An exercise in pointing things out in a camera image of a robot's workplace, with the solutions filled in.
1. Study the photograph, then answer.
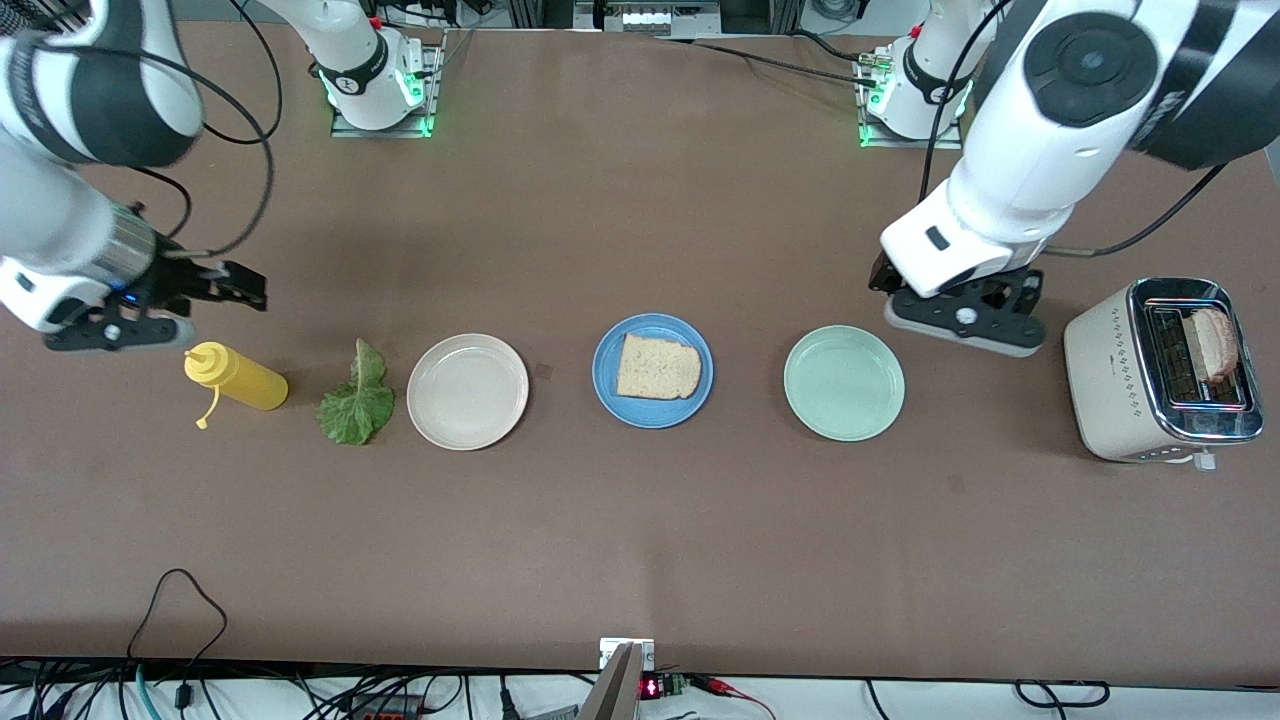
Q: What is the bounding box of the green lettuce leaf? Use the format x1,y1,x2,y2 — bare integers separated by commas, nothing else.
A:
316,338,396,447

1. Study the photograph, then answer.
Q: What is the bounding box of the yellow squeeze bottle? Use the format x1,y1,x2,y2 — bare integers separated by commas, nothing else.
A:
184,341,290,431

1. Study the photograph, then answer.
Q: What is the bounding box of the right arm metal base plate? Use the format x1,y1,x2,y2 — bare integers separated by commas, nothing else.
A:
331,30,444,139

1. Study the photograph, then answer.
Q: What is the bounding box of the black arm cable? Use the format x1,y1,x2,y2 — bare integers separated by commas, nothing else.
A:
130,0,284,261
918,0,1229,257

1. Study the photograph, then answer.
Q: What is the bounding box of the red clip wire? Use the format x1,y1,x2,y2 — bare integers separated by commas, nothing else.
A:
688,674,779,720

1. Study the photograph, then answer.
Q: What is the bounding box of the brown-crusted bread slice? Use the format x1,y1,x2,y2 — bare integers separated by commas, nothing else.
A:
1188,308,1242,384
616,334,703,401

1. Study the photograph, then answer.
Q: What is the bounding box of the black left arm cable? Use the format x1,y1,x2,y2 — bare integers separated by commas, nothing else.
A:
918,0,1229,257

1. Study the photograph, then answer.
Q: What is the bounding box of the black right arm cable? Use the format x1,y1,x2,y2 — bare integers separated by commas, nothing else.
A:
130,0,284,261

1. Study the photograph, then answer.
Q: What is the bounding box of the grey metal box with lights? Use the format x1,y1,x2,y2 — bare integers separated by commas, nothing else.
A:
573,0,723,34

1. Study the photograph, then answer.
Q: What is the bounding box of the black cable across table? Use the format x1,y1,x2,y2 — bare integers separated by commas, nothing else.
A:
640,35,881,89

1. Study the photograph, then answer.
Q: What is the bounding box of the grey aluminium bar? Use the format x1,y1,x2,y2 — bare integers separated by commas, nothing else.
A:
578,643,644,720

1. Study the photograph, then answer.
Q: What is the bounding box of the beige plate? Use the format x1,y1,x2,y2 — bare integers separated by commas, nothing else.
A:
406,333,530,452

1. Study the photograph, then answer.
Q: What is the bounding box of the blue plate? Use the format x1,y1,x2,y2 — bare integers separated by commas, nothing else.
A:
592,313,715,430

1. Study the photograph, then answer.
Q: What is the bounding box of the thin black looped cable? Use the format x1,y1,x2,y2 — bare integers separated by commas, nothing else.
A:
126,568,229,666

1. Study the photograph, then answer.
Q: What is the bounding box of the black coiled cable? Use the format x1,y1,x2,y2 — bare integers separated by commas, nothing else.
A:
1015,680,1111,710

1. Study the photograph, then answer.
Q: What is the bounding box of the small metal camera bracket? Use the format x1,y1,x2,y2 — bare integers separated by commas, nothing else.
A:
599,637,656,673

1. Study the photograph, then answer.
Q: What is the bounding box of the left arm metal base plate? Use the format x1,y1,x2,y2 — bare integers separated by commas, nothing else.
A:
858,60,964,151

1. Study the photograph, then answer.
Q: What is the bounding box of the light green plate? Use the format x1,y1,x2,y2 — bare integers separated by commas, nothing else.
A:
783,325,906,443

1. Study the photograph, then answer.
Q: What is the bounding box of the cream and chrome toaster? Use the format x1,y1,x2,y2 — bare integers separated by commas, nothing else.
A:
1063,279,1265,471

